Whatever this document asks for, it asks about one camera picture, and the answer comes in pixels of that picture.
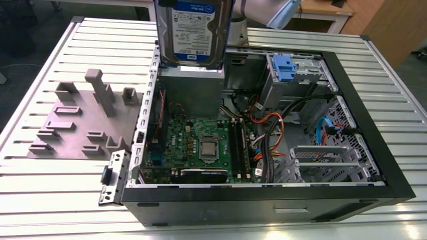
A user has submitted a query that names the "hard disk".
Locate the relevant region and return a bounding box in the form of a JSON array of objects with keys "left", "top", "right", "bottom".
[{"left": 152, "top": 0, "right": 233, "bottom": 70}]

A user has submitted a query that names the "green motherboard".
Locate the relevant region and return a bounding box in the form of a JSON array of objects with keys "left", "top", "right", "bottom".
[{"left": 139, "top": 117, "right": 264, "bottom": 185}]

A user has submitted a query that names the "grey power supply unit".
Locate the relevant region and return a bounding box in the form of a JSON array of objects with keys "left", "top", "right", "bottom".
[{"left": 159, "top": 65, "right": 225, "bottom": 120}]

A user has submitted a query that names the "silver CPU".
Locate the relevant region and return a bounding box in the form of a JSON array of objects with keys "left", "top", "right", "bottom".
[{"left": 200, "top": 142, "right": 220, "bottom": 159}]

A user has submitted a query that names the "black RAM slot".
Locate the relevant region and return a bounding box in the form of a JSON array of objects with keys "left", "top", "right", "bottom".
[
  {"left": 228, "top": 119, "right": 243, "bottom": 178},
  {"left": 237, "top": 118, "right": 252, "bottom": 176}
]

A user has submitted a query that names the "CPU socket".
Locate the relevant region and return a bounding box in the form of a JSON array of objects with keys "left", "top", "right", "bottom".
[{"left": 196, "top": 135, "right": 225, "bottom": 165}]

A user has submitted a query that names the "metal drive cage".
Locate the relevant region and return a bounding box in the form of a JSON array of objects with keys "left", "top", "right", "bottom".
[{"left": 259, "top": 53, "right": 337, "bottom": 111}]

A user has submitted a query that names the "black graphics card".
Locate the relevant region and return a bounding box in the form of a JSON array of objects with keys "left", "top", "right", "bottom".
[{"left": 169, "top": 167, "right": 231, "bottom": 185}]

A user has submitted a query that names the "blue plastic drive latch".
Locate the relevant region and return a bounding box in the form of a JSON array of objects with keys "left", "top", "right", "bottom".
[{"left": 271, "top": 55, "right": 297, "bottom": 83}]

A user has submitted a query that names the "black PC case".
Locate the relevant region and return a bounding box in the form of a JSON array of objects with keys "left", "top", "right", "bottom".
[{"left": 120, "top": 39, "right": 417, "bottom": 227}]

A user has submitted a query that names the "grey parts rack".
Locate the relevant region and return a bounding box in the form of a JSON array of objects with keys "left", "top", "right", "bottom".
[{"left": 28, "top": 69, "right": 145, "bottom": 161}]

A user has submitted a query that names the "wooden desk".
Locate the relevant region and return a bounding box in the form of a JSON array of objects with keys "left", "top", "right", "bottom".
[{"left": 284, "top": 0, "right": 355, "bottom": 35}]

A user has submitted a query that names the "brown cabinet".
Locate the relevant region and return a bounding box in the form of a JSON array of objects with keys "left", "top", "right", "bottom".
[{"left": 339, "top": 0, "right": 427, "bottom": 68}]

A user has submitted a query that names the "orange wire bundle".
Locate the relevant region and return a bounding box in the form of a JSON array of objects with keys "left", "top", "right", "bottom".
[{"left": 249, "top": 112, "right": 287, "bottom": 165}]

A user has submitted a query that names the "black cable bundle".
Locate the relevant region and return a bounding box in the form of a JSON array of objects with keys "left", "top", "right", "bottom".
[{"left": 259, "top": 94, "right": 335, "bottom": 183}]

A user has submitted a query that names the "blue data wire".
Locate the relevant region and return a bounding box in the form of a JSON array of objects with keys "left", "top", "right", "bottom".
[{"left": 315, "top": 116, "right": 335, "bottom": 146}]

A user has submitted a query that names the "hinged metal slot bracket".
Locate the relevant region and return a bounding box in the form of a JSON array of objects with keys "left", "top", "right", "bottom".
[{"left": 97, "top": 149, "right": 131, "bottom": 206}]

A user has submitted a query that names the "blue bracket latch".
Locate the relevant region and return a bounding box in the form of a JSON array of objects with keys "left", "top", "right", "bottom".
[{"left": 100, "top": 165, "right": 113, "bottom": 185}]

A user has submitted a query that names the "black plug power wire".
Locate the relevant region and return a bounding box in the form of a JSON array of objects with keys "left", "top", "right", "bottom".
[{"left": 328, "top": 123, "right": 360, "bottom": 137}]

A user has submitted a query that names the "white desk frame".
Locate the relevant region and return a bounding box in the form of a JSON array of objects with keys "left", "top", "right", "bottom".
[{"left": 43, "top": 0, "right": 157, "bottom": 23}]

